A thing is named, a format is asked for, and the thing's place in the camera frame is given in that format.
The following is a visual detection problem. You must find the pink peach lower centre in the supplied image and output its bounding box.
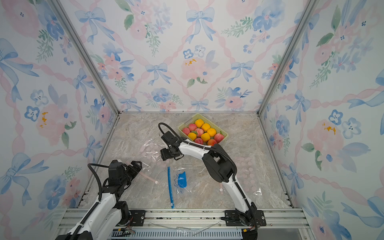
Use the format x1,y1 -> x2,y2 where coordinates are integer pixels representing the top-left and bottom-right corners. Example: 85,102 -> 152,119
194,138 -> 204,145

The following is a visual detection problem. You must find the blue zipper clear bag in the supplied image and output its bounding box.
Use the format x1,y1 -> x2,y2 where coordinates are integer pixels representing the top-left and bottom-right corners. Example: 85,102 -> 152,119
168,164 -> 201,209

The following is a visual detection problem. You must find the pink peach upper left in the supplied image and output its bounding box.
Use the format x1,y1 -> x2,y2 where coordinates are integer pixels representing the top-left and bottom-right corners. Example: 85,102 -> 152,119
188,123 -> 198,132

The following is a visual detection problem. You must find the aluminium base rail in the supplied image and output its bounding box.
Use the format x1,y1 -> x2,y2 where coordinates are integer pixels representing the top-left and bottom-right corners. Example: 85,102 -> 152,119
53,207 -> 316,240

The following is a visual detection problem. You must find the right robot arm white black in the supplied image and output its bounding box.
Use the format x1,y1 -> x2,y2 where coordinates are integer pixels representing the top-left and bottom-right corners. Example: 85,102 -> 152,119
161,141 -> 260,228

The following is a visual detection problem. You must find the yellow peach top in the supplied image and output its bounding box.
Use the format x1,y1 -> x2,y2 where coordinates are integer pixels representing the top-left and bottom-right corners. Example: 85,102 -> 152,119
195,119 -> 205,128

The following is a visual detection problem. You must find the light green plastic basket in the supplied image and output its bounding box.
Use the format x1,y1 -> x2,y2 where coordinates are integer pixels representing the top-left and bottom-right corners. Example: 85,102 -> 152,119
178,114 -> 229,146

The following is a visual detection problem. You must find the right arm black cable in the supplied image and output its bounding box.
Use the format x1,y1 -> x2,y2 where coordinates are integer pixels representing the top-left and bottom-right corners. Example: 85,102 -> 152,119
158,122 -> 238,182

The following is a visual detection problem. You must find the pink peach green leaf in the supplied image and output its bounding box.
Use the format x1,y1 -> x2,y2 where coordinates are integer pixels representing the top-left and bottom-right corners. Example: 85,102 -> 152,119
194,128 -> 205,138

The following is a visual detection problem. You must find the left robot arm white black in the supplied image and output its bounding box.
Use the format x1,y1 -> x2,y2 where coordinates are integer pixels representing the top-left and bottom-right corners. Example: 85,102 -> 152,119
56,160 -> 143,240

